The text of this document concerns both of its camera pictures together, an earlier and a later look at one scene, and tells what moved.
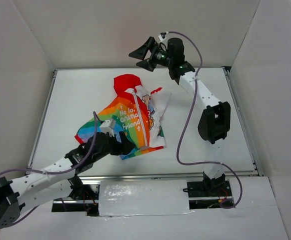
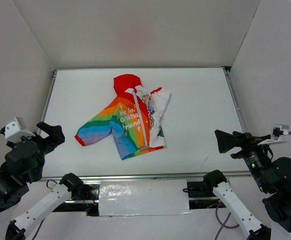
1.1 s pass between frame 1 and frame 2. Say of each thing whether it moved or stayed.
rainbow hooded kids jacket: stayed
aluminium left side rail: stayed
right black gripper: moved
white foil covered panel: stayed
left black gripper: moved
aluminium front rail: stayed
